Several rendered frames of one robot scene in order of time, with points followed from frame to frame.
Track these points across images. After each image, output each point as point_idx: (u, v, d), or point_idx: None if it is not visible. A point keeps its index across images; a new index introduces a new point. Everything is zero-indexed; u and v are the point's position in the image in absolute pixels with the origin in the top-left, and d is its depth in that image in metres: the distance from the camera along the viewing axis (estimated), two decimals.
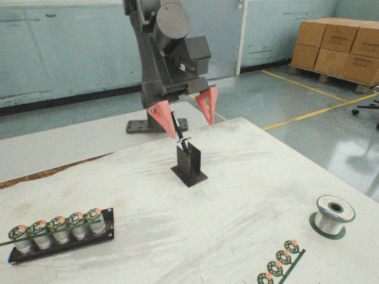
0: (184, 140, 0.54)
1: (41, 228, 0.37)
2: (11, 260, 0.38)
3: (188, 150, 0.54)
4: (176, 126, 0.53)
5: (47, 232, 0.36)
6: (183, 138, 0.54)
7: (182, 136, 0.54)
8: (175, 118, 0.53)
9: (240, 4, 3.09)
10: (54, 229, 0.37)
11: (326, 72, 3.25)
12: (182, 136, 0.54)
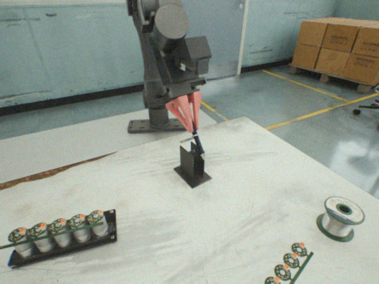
0: (198, 136, 0.48)
1: (42, 230, 0.36)
2: (11, 263, 0.37)
3: (202, 148, 0.48)
4: None
5: (48, 235, 0.35)
6: (197, 134, 0.48)
7: (195, 132, 0.48)
8: None
9: (241, 3, 3.08)
10: (55, 232, 0.36)
11: (327, 72, 3.24)
12: (196, 132, 0.48)
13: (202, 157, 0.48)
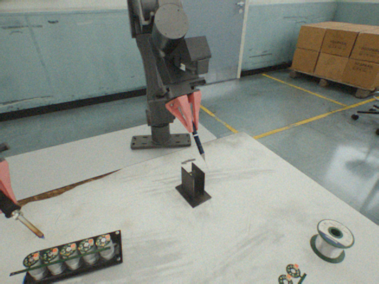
0: (198, 136, 0.48)
1: (54, 255, 0.39)
2: None
3: (202, 148, 0.48)
4: None
5: (60, 260, 0.38)
6: (197, 134, 0.48)
7: (195, 132, 0.48)
8: None
9: (241, 9, 3.10)
10: (67, 257, 0.38)
11: (326, 76, 3.26)
12: (196, 132, 0.48)
13: (202, 157, 0.48)
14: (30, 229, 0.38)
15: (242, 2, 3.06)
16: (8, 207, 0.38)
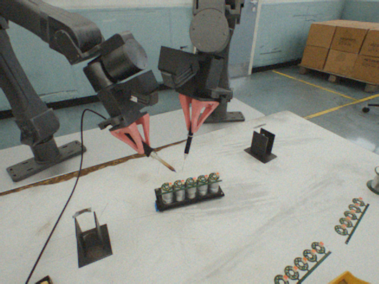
0: (190, 138, 0.48)
1: (182, 184, 0.51)
2: (159, 207, 0.52)
3: (188, 149, 0.49)
4: (191, 120, 0.48)
5: (188, 187, 0.50)
6: (189, 135, 0.48)
7: (189, 132, 0.48)
8: None
9: (254, 7, 3.23)
10: (192, 185, 0.51)
11: (336, 72, 3.39)
12: (192, 134, 0.48)
13: (184, 155, 0.51)
14: (165, 164, 0.51)
15: (255, 0, 3.18)
16: (148, 149, 0.51)
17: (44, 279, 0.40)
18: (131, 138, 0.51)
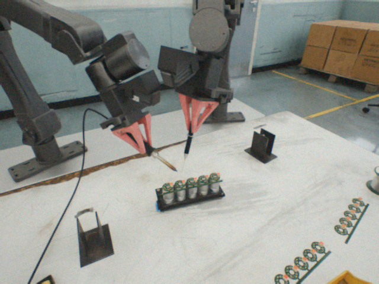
0: (190, 138, 0.48)
1: (183, 184, 0.51)
2: (160, 207, 0.52)
3: (188, 149, 0.49)
4: (191, 120, 0.48)
5: (189, 187, 0.51)
6: (189, 135, 0.48)
7: (189, 132, 0.48)
8: None
9: (254, 7, 3.23)
10: (193, 185, 0.51)
11: (336, 72, 3.39)
12: (192, 134, 0.48)
13: (184, 155, 0.51)
14: (167, 164, 0.51)
15: (256, 0, 3.19)
16: (150, 148, 0.51)
17: (47, 278, 0.40)
18: (132, 138, 0.51)
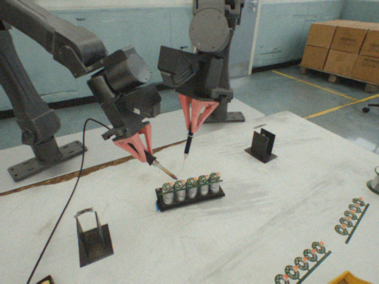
0: (190, 138, 0.48)
1: (183, 184, 0.51)
2: (160, 207, 0.52)
3: (188, 149, 0.49)
4: (191, 120, 0.48)
5: (189, 187, 0.51)
6: (189, 135, 0.48)
7: (189, 132, 0.48)
8: None
9: (254, 7, 3.23)
10: (193, 185, 0.51)
11: (336, 72, 3.39)
12: (192, 134, 0.48)
13: (184, 155, 0.51)
14: (167, 173, 0.52)
15: (256, 0, 3.19)
16: (151, 157, 0.52)
17: (46, 278, 0.40)
18: (134, 147, 0.52)
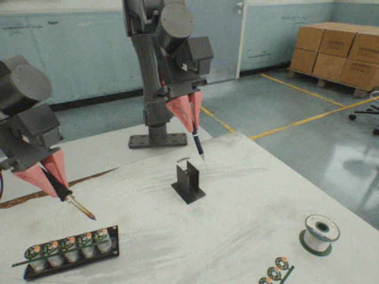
0: (198, 136, 0.48)
1: (54, 247, 0.41)
2: (26, 276, 0.41)
3: (202, 148, 0.48)
4: None
5: (59, 252, 0.40)
6: (197, 134, 0.48)
7: (195, 132, 0.48)
8: None
9: (240, 9, 3.13)
10: (66, 249, 0.40)
11: (324, 76, 3.28)
12: (196, 132, 0.48)
13: (201, 157, 0.49)
14: (83, 211, 0.42)
15: (241, 2, 3.08)
16: (63, 192, 0.42)
17: None
18: None
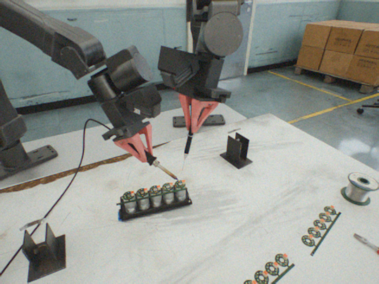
0: (190, 138, 0.48)
1: (145, 193, 0.49)
2: (121, 217, 0.50)
3: (188, 149, 0.49)
4: (191, 120, 0.48)
5: (151, 196, 0.48)
6: (189, 135, 0.48)
7: (189, 132, 0.48)
8: None
9: (249, 7, 3.21)
10: (156, 193, 0.49)
11: (331, 73, 3.37)
12: (192, 134, 0.48)
13: (184, 155, 0.51)
14: (167, 173, 0.52)
15: (250, 0, 3.17)
16: (151, 158, 0.52)
17: None
18: (134, 147, 0.52)
